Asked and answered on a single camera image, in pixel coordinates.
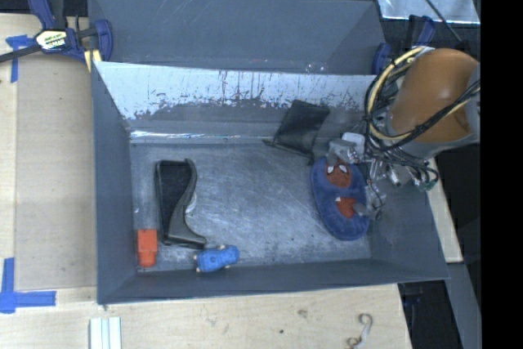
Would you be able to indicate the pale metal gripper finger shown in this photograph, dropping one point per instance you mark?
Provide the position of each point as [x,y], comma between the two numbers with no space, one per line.
[339,151]
[363,210]

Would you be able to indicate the orange block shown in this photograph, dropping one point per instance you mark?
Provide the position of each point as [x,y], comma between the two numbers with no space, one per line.
[146,247]

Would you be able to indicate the blue toy animal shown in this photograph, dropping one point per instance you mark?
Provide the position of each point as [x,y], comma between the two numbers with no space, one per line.
[216,257]

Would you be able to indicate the black flat pouch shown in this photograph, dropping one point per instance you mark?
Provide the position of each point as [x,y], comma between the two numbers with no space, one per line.
[300,126]

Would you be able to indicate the blue slipper with red face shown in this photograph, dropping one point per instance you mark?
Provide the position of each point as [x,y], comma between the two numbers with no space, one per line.
[341,216]

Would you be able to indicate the grey metal bin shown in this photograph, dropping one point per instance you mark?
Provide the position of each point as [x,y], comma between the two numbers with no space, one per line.
[253,192]

